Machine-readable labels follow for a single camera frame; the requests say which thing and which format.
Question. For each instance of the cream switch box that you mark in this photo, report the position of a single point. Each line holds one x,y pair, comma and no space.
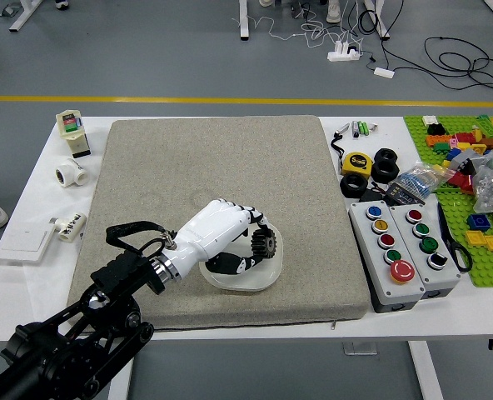
73,137

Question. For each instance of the green brick baseplate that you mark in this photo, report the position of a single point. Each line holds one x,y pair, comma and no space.
454,212

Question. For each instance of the red toy brick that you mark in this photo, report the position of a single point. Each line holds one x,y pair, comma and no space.
459,182

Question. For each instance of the white power strip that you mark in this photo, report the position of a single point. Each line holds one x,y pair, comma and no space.
344,53

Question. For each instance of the white toy brick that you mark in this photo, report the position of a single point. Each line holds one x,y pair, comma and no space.
429,121

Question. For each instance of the grey five-button control box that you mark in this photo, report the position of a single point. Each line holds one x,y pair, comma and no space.
379,271

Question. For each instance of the white table leg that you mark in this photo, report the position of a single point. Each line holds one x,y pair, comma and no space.
117,383
426,371

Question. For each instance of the blue square toy brick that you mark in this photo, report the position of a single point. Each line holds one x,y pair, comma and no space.
479,222

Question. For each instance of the black scissors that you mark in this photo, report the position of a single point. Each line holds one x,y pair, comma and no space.
445,227

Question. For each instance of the white flat card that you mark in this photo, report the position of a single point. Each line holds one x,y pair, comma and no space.
21,246

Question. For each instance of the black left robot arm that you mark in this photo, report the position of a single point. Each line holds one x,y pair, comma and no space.
117,275

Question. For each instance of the plastic bag of metal nuts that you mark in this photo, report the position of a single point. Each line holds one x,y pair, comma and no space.
490,187

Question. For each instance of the white and black cylinder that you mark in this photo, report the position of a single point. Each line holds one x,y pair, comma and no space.
355,129

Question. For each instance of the white square dish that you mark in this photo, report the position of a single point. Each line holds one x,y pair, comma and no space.
267,275

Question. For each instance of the white power adapter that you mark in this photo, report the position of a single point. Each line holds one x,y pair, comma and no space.
384,72

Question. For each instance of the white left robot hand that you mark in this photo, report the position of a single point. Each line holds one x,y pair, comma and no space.
213,225

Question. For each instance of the grey four-button control box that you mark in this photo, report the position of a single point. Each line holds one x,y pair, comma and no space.
448,277

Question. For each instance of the grey toy brick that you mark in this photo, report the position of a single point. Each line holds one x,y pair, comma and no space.
467,157

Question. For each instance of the black digital meter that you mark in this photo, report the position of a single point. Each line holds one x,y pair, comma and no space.
402,195

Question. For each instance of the green toy brick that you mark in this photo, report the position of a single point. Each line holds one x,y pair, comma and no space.
440,147

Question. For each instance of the yellow tape measure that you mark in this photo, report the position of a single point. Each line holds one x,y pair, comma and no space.
356,163

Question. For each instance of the grey under-table bracket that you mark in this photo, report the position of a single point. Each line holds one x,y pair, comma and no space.
359,348

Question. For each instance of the black toy brick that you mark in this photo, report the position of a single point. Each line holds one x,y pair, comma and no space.
436,129

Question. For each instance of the plastic bag of blue parts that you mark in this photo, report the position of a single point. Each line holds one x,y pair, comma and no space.
413,181

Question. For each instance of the green battery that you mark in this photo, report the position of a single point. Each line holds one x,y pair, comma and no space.
362,128
367,128

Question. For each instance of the black rubber tyre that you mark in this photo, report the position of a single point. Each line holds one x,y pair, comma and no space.
354,186
386,154
386,171

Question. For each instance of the black flat module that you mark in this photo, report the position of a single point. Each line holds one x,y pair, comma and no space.
371,196

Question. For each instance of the green long toy plate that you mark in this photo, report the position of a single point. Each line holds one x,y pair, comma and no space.
487,125

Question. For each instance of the grey-brown mat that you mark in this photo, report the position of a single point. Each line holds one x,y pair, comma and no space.
230,166

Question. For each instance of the big black gear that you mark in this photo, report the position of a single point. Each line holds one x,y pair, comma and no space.
265,246

